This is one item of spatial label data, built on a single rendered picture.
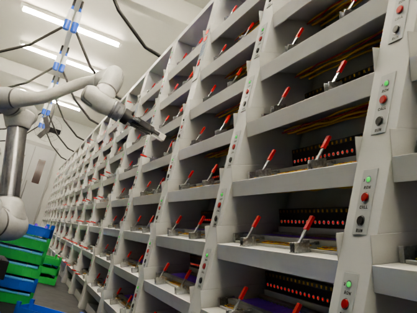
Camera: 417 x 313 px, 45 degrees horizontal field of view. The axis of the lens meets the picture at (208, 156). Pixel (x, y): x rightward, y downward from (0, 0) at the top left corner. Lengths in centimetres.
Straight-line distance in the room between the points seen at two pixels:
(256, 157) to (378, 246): 75
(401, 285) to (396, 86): 37
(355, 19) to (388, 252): 57
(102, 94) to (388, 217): 174
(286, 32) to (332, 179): 77
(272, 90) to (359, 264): 85
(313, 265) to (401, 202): 23
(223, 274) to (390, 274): 75
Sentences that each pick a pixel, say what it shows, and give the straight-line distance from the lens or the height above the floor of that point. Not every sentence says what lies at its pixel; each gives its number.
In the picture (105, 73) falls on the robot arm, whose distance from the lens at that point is 253.
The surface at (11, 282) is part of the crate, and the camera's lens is 318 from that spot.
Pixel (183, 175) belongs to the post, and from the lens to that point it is 222.
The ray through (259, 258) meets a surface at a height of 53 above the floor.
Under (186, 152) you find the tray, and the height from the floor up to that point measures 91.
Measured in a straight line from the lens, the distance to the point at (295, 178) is 120.
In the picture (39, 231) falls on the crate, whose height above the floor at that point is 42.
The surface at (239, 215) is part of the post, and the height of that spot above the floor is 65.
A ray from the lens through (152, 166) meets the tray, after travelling 266.
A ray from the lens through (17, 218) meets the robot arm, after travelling 267.
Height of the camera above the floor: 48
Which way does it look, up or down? 12 degrees up
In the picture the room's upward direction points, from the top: 14 degrees clockwise
